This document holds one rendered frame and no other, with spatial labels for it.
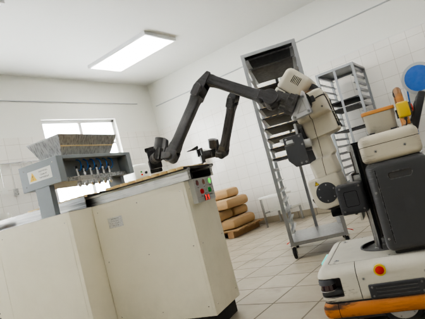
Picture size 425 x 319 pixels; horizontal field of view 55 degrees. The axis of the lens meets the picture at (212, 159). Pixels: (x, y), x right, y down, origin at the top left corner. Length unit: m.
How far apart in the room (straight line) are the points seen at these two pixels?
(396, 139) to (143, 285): 1.60
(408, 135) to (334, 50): 4.40
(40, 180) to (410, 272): 2.05
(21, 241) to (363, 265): 2.02
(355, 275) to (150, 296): 1.20
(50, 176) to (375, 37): 4.69
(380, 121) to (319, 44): 4.32
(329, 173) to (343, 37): 4.27
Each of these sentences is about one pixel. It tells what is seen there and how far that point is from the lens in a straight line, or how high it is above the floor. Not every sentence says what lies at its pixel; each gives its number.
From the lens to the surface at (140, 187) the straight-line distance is 2.47.
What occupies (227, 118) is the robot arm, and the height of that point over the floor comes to 1.17.
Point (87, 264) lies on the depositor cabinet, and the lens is 2.62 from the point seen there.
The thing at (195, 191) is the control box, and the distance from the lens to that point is 2.33.
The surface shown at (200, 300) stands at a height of 0.18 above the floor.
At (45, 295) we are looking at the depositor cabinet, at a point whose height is 0.39.
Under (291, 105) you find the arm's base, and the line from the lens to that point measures 1.99.
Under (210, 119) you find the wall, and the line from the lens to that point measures 7.20.
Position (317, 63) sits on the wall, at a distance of 6.32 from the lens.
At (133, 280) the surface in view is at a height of 0.35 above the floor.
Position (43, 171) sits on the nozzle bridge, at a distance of 2.68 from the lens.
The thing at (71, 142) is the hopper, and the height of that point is 1.27.
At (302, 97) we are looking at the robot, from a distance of 2.01.
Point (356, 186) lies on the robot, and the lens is 2.02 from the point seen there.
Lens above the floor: 0.76
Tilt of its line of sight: 4 degrees up
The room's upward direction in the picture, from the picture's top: 14 degrees counter-clockwise
